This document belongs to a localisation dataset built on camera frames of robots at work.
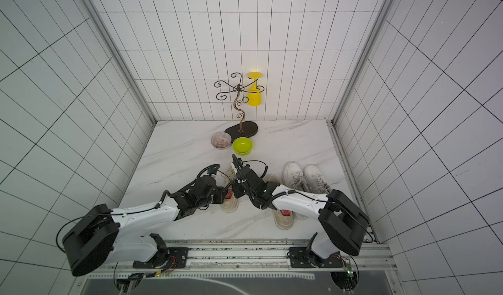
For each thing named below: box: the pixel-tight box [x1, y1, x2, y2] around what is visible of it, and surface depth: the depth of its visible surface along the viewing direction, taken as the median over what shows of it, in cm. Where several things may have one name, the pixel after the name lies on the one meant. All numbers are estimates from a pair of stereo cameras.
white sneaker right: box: [303, 164, 333, 195], surface depth 89 cm
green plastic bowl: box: [232, 137, 253, 156], surface depth 107 cm
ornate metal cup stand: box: [213, 72, 265, 142], surface depth 108 cm
